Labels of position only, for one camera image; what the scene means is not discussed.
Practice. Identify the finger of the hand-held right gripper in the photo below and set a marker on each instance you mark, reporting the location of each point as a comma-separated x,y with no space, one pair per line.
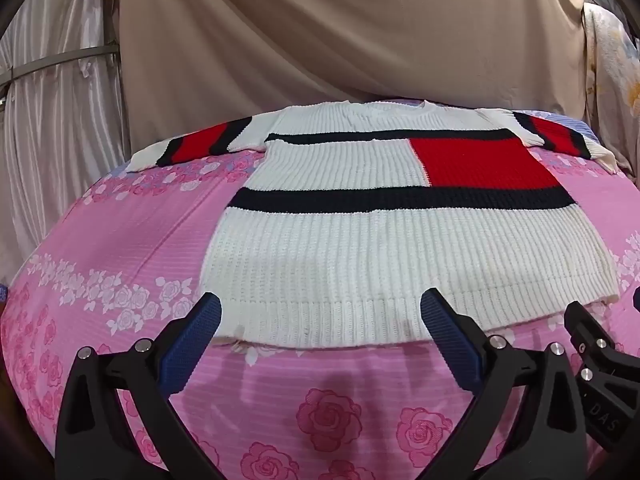
607,360
637,300

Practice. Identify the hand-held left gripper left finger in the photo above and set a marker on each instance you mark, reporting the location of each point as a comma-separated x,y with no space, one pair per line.
196,339

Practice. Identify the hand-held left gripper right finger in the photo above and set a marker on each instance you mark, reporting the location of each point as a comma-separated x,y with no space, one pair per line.
450,340

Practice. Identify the white red navy knit sweater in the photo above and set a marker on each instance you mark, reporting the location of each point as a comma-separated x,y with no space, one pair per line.
350,260

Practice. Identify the pink floral bed sheet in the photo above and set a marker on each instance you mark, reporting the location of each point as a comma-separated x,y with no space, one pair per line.
125,260

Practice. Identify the pale floral cloth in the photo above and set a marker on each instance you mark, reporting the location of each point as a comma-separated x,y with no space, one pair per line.
615,85

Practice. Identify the white satin curtain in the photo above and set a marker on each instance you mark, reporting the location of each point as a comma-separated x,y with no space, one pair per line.
60,135

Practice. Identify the beige backdrop curtain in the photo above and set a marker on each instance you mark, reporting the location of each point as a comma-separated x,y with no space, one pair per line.
350,35

